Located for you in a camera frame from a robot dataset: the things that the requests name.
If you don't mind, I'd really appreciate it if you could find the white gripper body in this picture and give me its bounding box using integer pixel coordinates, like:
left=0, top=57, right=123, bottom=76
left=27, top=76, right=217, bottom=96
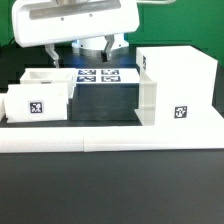
left=12, top=0, right=139, bottom=47

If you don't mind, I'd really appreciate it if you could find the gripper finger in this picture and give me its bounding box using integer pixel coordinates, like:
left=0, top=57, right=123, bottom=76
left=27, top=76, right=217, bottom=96
left=45, top=44, right=59, bottom=68
left=101, top=35, right=115, bottom=62

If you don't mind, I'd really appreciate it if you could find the white front drawer tray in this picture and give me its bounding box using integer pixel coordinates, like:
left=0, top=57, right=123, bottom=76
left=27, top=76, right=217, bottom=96
left=4, top=83, right=68, bottom=123

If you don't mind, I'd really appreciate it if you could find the white drawer tray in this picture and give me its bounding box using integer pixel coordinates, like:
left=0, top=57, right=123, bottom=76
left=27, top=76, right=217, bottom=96
left=19, top=67, right=78, bottom=100
left=4, top=83, right=68, bottom=123

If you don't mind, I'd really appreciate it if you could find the white drawer cabinet box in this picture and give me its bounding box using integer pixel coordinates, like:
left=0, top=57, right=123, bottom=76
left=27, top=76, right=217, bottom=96
left=136, top=46, right=221, bottom=126

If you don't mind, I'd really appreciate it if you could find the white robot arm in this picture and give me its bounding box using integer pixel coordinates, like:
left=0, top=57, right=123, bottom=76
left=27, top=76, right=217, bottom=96
left=12, top=0, right=139, bottom=65

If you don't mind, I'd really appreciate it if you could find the white rear drawer tray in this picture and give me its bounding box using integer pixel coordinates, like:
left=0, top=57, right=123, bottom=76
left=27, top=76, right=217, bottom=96
left=19, top=67, right=78, bottom=100

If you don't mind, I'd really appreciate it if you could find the marker tag sheet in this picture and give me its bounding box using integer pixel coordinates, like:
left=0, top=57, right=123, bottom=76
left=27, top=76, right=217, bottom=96
left=76, top=68, right=139, bottom=84

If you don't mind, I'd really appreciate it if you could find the white U-shaped fence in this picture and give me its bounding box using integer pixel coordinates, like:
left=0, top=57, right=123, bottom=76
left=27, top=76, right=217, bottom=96
left=0, top=91, right=224, bottom=154

